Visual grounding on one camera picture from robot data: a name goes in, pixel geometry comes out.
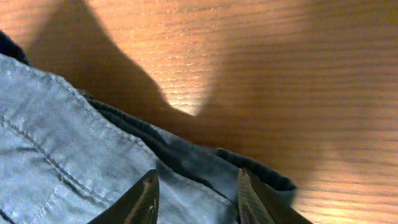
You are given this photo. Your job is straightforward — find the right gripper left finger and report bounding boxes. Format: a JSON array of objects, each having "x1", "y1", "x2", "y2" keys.
[{"x1": 88, "y1": 169, "x2": 159, "y2": 224}]

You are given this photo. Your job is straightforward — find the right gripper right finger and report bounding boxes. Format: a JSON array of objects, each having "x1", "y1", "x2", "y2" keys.
[{"x1": 238, "y1": 169, "x2": 311, "y2": 224}]

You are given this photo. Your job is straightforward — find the navy blue shorts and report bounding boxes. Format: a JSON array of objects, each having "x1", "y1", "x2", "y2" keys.
[{"x1": 1, "y1": 34, "x2": 297, "y2": 223}]

